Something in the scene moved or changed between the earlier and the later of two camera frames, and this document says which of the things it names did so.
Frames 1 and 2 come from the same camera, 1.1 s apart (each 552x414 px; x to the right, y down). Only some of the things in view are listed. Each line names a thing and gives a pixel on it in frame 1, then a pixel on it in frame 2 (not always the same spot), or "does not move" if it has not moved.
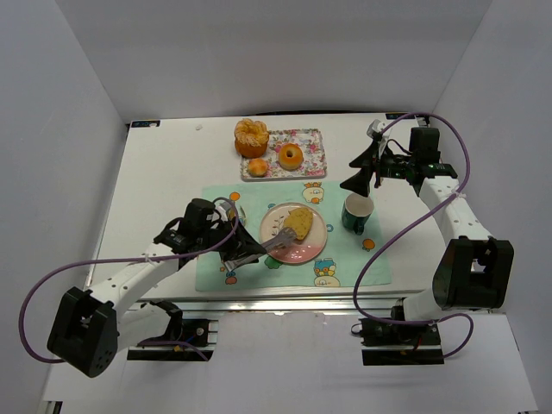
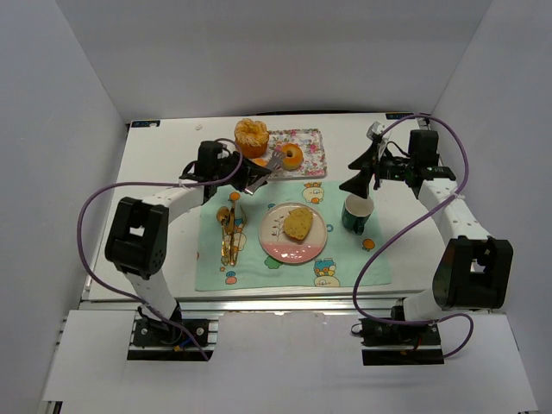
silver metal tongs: [279, 240] -> [274, 165]
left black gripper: [233, 241] -> [242, 172]
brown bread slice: [299, 219] does not move
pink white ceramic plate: [303, 251] does not move
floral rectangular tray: [312, 145] does not move
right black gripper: [373, 165] does not move
